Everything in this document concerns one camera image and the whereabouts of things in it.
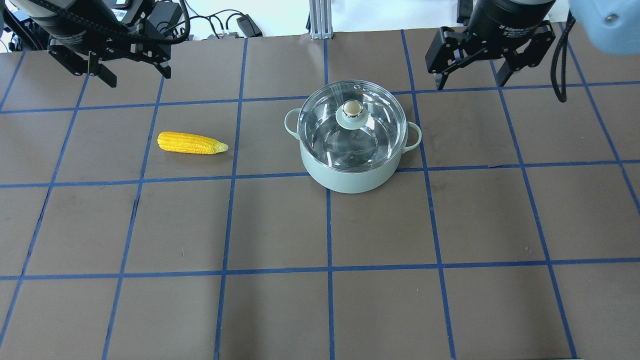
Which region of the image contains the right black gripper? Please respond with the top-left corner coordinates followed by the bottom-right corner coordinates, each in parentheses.
top-left (425, 0), bottom-right (556, 91)

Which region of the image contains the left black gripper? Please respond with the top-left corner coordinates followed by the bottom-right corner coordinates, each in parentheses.
top-left (47, 10), bottom-right (173, 88)

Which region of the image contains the yellow corn cob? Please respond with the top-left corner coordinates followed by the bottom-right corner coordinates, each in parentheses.
top-left (157, 131), bottom-right (229, 155)

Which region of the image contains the glass pot lid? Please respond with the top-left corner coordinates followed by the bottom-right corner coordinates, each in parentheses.
top-left (284, 80), bottom-right (410, 173)

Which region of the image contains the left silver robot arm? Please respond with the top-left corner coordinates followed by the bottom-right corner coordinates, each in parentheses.
top-left (11, 0), bottom-right (177, 88)

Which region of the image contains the mint green cooking pot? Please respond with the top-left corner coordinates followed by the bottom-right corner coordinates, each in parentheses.
top-left (283, 79), bottom-right (423, 194)

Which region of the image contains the small black power brick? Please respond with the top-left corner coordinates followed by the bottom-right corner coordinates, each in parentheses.
top-left (236, 14), bottom-right (263, 38)

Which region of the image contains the aluminium frame post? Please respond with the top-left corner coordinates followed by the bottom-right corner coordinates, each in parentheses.
top-left (308, 0), bottom-right (334, 40)

